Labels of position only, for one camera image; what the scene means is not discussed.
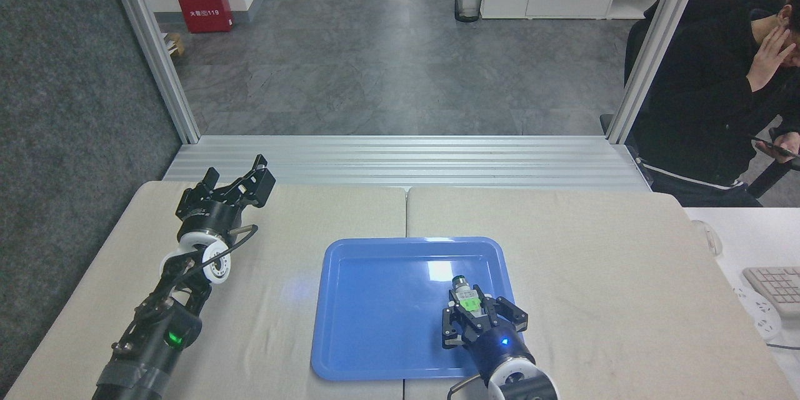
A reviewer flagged switch part with green tab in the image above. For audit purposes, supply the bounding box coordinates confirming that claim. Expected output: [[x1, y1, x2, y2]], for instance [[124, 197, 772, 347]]
[[449, 274, 486, 321]]

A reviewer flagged white power strip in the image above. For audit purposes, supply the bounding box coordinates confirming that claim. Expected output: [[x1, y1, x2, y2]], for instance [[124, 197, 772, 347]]
[[731, 284, 800, 351]]

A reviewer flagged black phone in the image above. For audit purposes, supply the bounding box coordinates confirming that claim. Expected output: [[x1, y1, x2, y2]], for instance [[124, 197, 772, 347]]
[[752, 137, 800, 160]]

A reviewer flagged small cardboard box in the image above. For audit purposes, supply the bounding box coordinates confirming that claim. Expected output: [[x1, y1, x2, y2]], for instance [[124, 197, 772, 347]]
[[162, 32, 186, 59]]

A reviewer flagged white computer mouse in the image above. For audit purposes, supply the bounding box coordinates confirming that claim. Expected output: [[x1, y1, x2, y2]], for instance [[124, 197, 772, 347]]
[[690, 219, 724, 258]]

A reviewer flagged person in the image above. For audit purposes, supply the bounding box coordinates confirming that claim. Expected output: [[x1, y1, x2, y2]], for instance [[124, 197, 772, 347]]
[[628, 0, 800, 208]]

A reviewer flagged silver aluminium post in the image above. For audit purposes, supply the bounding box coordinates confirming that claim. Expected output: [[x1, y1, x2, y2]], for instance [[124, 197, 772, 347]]
[[605, 0, 711, 145], [100, 0, 201, 145]]

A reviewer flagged person's left hand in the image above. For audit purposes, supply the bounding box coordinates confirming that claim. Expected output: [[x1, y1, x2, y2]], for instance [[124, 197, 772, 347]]
[[769, 131, 800, 164]]

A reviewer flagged white keyboard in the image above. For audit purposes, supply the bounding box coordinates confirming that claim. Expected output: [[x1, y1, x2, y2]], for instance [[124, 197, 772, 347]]
[[742, 266, 800, 319]]

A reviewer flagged dark mesh trash bin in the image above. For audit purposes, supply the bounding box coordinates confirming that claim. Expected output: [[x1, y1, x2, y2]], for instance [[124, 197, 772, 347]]
[[454, 0, 486, 23]]

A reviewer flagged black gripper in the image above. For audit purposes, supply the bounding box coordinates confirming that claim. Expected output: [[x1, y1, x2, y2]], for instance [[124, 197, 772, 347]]
[[176, 154, 276, 244], [441, 292, 537, 377]]

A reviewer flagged silver aluminium rail base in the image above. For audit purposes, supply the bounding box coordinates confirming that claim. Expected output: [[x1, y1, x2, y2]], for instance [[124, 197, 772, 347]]
[[162, 134, 652, 193]]

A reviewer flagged blue plastic tray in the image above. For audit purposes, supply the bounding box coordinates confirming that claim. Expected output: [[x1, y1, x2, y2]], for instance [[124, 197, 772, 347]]
[[311, 237, 528, 381]]

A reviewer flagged person's right hand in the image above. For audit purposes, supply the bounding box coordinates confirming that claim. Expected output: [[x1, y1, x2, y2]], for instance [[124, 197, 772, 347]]
[[746, 25, 798, 92]]

